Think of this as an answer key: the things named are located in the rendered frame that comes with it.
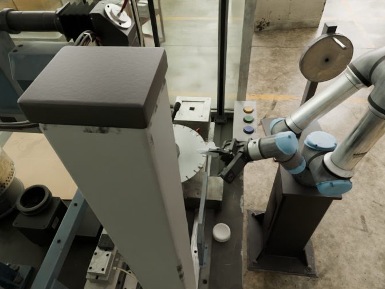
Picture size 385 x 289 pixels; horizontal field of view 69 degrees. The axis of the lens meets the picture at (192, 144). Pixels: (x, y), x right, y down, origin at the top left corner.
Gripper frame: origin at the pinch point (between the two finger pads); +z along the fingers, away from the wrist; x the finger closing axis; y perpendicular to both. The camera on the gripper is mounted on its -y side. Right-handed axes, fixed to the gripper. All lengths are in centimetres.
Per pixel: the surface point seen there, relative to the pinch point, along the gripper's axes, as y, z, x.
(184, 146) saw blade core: 5.7, 8.5, 7.1
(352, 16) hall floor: 377, -30, -134
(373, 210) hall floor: 63, -31, -134
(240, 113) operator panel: 37.7, -2.6, -6.7
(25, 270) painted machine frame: -53, 54, 16
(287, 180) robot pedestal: 15.6, -16.7, -34.3
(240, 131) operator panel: 25.5, -4.8, -8.1
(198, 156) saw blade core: 2.0, 2.5, 3.1
